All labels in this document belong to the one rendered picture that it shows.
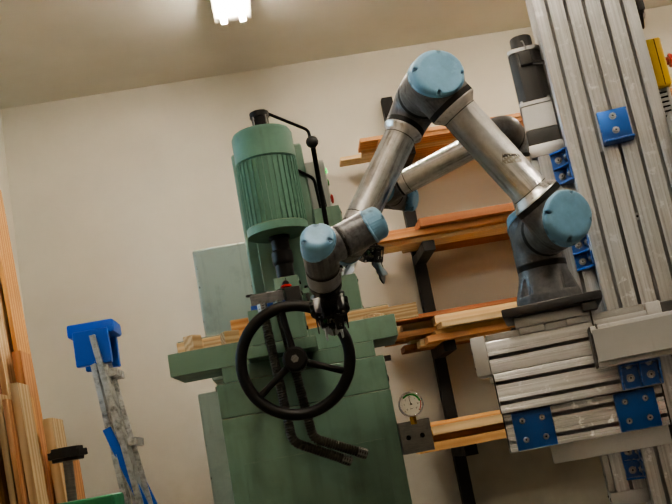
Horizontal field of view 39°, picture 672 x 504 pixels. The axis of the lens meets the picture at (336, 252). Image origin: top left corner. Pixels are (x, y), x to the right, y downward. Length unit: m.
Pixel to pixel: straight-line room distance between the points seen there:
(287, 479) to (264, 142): 0.92
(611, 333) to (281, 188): 1.04
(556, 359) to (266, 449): 0.78
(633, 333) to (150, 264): 3.46
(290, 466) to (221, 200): 2.90
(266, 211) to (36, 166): 2.90
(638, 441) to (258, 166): 1.23
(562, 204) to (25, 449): 2.33
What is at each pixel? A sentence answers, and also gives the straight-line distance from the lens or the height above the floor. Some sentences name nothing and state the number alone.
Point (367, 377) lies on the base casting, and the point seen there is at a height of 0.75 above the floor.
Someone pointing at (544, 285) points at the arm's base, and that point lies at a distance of 2.24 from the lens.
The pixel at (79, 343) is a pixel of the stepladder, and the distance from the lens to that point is 3.39.
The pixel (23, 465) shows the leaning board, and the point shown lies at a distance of 3.78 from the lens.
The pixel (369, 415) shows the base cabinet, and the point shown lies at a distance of 2.49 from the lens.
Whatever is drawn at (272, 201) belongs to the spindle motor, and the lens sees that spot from 2.67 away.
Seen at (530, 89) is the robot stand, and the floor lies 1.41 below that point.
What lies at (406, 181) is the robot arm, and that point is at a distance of 2.92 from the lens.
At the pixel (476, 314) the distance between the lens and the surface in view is 4.67.
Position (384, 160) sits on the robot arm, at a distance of 2.22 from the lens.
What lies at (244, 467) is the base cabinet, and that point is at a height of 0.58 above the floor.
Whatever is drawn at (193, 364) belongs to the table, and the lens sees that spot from 2.53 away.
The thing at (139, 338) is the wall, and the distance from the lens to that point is 5.12.
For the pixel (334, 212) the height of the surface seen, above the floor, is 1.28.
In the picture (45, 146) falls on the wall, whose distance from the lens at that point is 5.45.
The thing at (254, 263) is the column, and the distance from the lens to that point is 2.90.
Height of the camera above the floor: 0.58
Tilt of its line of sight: 12 degrees up
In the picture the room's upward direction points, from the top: 11 degrees counter-clockwise
